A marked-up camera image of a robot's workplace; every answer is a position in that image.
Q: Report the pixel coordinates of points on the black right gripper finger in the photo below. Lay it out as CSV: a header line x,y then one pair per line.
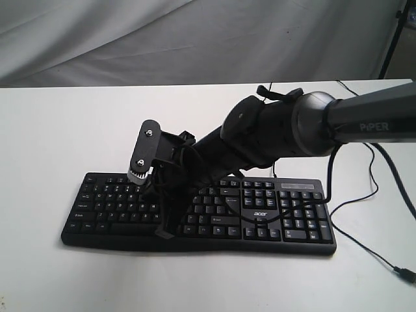
x,y
177,204

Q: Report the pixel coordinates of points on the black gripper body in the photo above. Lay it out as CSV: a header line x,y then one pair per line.
x,y
181,166

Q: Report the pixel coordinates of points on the black acer keyboard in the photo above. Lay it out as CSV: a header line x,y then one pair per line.
x,y
255,214

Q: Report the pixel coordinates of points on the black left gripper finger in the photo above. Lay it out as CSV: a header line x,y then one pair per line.
x,y
164,201

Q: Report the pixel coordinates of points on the black usb plug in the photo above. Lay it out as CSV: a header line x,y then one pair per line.
x,y
405,274

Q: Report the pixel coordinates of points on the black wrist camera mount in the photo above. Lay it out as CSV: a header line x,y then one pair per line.
x,y
146,152

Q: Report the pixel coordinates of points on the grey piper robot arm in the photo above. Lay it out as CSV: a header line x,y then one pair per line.
x,y
268,126

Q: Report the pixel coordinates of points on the grey backdrop cloth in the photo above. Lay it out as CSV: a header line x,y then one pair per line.
x,y
123,43

